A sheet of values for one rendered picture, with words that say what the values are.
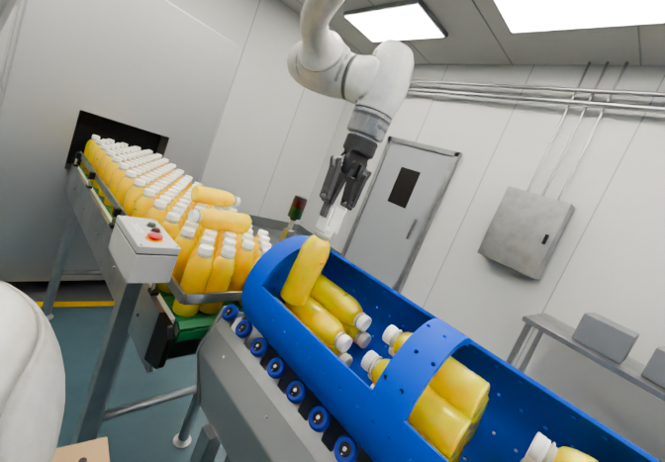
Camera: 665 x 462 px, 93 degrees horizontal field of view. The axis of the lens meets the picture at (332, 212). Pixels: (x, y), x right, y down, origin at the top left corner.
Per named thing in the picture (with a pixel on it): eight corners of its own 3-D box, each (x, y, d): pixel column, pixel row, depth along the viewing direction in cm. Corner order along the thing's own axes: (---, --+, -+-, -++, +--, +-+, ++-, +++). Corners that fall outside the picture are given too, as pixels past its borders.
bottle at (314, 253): (273, 291, 78) (305, 225, 75) (294, 290, 83) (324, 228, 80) (290, 309, 74) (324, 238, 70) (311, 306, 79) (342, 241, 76)
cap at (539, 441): (537, 470, 47) (524, 459, 48) (543, 452, 50) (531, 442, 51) (547, 453, 46) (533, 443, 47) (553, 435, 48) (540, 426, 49)
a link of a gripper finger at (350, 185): (348, 160, 74) (352, 160, 75) (337, 205, 77) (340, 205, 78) (360, 164, 72) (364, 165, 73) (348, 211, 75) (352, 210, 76)
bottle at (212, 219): (251, 231, 110) (201, 225, 96) (240, 234, 114) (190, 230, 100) (251, 212, 112) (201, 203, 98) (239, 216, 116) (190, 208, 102)
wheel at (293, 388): (309, 388, 66) (312, 391, 68) (296, 373, 69) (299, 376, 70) (293, 407, 65) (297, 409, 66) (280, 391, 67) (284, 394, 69)
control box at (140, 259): (126, 284, 75) (139, 244, 73) (107, 247, 87) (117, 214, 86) (169, 283, 82) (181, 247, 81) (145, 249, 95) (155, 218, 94)
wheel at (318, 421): (332, 415, 62) (335, 417, 63) (318, 399, 64) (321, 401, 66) (317, 436, 60) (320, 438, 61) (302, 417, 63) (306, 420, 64)
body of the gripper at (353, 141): (365, 135, 66) (348, 175, 68) (385, 146, 73) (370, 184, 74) (340, 128, 71) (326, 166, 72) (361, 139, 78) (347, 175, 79)
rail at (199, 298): (183, 305, 84) (186, 295, 84) (182, 303, 84) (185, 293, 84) (292, 296, 114) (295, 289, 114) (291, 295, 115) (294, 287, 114)
